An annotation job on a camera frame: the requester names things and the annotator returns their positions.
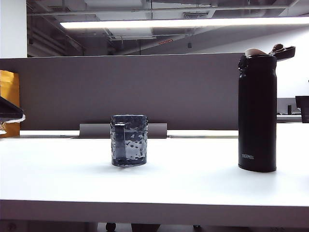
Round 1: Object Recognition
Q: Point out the left gripper finger with clear tip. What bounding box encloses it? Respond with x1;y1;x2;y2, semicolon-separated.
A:
0;95;26;124

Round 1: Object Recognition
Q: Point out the black thermos flask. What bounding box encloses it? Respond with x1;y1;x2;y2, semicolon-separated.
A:
237;43;296;174

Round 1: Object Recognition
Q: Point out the yellow paper bag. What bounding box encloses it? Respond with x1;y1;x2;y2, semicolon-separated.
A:
0;70;21;139

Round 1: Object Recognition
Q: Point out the grey desk partition panel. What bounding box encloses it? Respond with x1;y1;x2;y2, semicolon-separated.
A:
0;52;245;131

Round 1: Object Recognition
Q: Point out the textured clear glass mug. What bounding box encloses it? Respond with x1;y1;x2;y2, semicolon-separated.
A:
110;114;148;168

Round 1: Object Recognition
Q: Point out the long ceiling light strip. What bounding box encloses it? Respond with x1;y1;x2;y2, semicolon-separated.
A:
59;16;309;30

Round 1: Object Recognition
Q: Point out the ceiling air vent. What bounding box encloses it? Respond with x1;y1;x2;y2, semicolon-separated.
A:
183;11;209;20

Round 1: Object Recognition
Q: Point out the white background desk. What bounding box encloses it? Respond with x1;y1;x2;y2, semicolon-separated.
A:
276;113;303;124

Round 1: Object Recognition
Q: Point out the black computer monitor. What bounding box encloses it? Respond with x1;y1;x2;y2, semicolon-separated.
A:
295;95;309;124

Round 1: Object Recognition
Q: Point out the grey partition bracket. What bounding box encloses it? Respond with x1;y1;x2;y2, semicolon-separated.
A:
79;123;168;140

